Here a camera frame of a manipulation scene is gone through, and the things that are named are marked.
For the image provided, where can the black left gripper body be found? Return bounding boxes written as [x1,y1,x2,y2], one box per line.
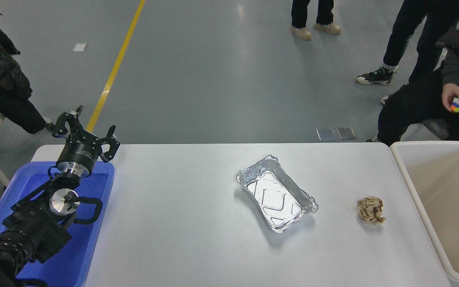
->
[57,138,105,172]

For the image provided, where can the person's right hand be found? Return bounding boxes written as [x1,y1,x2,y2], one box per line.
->
[441,83,459,112]

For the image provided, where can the blue plastic tray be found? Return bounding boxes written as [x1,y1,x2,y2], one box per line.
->
[0,161,116,287]

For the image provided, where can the person in dark clothes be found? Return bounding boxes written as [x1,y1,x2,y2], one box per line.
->
[0,0,55,134]

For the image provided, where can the silver foil tray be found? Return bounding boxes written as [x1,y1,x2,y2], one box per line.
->
[236,155,319,234]

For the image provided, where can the clear floor plate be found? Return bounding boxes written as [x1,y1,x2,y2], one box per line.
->
[316,128,337,142]
[337,127,357,141]

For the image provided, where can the walking person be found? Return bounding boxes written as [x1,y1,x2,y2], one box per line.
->
[290,0,342,41]

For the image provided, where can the crumpled tan paper ball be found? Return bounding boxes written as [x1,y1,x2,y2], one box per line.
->
[357,196,386,225]

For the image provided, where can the seated person with cube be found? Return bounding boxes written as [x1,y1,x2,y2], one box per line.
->
[367,10,459,150]

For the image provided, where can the standing person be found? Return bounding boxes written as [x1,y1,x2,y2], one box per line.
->
[356,0,459,105]

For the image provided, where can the large pale bin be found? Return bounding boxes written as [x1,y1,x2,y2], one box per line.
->
[390,140,459,283]

